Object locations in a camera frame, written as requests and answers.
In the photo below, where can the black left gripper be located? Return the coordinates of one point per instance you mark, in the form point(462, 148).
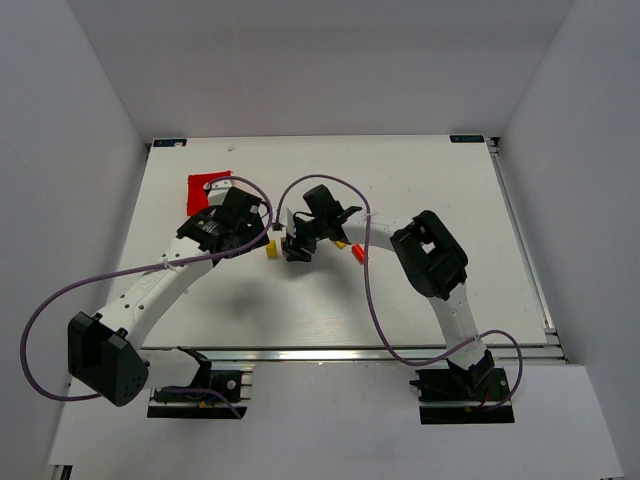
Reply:
point(255, 232)

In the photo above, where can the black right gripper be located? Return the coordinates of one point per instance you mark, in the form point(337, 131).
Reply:
point(302, 240)

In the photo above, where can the yellow cube block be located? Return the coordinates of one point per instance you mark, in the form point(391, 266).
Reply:
point(271, 249)

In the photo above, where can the red plastic bin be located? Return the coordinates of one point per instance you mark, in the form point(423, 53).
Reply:
point(197, 190)

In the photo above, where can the red cylinder block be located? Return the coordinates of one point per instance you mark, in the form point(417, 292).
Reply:
point(358, 252)

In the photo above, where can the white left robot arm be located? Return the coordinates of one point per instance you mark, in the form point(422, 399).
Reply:
point(104, 350)

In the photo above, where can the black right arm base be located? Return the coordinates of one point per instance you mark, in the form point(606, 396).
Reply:
point(443, 400)

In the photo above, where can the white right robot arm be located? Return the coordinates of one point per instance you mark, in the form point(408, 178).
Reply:
point(433, 262)

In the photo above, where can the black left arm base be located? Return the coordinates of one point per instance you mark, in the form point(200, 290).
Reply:
point(222, 394)

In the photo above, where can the blue left corner label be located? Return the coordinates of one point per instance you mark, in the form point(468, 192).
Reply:
point(169, 143)

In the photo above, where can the blue corner label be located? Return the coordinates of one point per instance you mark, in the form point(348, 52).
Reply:
point(457, 138)
point(169, 143)

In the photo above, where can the blue right corner label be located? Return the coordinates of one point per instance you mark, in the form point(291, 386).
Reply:
point(457, 138)

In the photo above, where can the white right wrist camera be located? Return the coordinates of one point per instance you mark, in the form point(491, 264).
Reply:
point(285, 225)

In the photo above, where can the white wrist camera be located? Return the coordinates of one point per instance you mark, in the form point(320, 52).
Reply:
point(285, 225)
point(217, 191)

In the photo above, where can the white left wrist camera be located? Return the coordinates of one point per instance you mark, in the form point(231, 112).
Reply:
point(217, 191)

